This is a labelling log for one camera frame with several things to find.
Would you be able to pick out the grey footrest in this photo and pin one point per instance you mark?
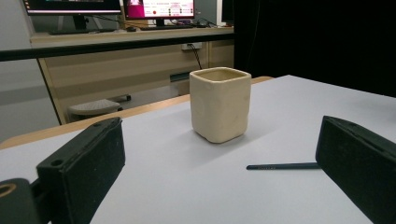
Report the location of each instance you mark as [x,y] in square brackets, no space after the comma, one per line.
[93,107]

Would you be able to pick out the black curtain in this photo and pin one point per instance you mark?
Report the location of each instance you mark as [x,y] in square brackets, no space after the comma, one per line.
[311,37]

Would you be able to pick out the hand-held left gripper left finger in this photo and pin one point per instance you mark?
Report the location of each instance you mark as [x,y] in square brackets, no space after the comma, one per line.
[84,161]

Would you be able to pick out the black computer mouse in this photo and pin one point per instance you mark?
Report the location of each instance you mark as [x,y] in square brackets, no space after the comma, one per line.
[131,29]

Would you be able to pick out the black computer monitor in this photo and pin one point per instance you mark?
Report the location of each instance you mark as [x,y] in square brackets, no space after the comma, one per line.
[71,5]

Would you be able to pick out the black keyboard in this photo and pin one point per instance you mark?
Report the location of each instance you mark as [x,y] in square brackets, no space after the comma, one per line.
[81,31]
[166,27]

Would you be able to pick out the cream ceramic square cup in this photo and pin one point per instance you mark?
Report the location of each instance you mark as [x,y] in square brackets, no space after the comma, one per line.
[221,109]

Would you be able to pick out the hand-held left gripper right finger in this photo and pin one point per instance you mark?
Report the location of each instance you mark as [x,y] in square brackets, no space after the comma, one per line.
[361,165]

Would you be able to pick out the dark monitor edge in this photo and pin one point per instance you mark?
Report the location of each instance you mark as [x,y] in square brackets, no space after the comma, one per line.
[228,11]

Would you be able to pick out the monitor with pink screen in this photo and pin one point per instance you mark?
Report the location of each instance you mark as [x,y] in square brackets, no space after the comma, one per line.
[158,8]

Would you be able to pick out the white wall socket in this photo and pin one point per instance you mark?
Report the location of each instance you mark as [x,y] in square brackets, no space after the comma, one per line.
[186,46]

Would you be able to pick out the light wooden office desk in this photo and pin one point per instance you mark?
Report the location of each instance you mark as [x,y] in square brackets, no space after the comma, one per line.
[109,74]

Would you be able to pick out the dark thin pen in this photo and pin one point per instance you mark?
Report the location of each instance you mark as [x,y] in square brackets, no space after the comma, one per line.
[280,166]

